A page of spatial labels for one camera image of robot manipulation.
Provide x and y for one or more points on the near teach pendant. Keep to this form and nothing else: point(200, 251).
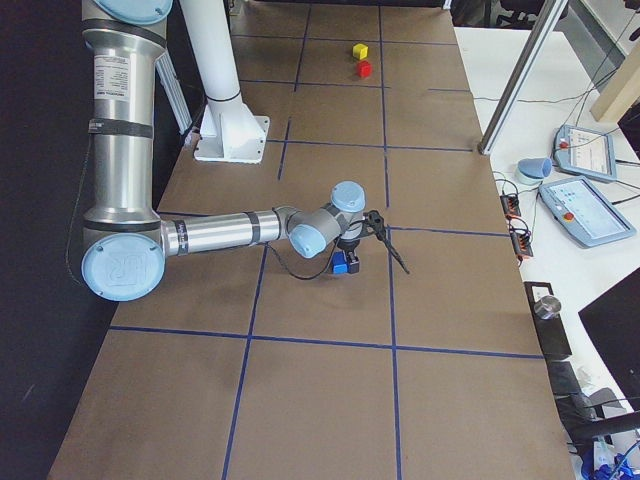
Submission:
point(586, 215)

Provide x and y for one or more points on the wooden board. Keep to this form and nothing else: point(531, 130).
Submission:
point(621, 91)

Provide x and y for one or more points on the black monitor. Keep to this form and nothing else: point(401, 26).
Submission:
point(612, 323)

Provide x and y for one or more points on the far teach pendant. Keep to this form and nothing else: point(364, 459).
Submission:
point(581, 151)

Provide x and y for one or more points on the blue cup on tape roll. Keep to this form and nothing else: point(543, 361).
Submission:
point(530, 171)

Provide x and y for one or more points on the red wooden block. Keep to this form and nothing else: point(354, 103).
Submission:
point(364, 69)

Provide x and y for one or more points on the teach pendant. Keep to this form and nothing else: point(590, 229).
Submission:
point(581, 151)
point(586, 215)

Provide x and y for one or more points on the white pillar with base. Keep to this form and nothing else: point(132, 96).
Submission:
point(229, 131)

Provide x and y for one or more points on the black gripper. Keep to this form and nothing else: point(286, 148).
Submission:
point(348, 246)

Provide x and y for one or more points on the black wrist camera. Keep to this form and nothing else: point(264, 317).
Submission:
point(375, 225)

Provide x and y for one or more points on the yellow wooden block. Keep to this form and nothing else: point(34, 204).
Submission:
point(360, 51)

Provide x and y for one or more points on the aluminium frame post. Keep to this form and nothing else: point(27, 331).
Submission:
point(549, 16)

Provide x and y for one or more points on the near orange black connector box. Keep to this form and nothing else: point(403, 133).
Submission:
point(521, 244)

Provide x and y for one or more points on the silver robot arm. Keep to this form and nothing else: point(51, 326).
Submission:
point(126, 242)

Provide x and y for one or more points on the metal cylinder weight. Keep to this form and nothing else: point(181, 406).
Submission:
point(547, 307)

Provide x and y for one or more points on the black office chair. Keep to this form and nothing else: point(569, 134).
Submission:
point(582, 418)

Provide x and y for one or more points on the orange black connector box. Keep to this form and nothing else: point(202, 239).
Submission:
point(521, 244)
point(510, 205)

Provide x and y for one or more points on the blue wooden block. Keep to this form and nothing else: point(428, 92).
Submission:
point(339, 263)

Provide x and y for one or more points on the black box under cylinder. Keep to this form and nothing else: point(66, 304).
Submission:
point(551, 334)

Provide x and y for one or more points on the far orange black connector box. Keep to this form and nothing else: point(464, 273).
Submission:
point(510, 205)

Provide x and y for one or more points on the blue plastic clutter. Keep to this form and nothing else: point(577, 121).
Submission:
point(603, 464)

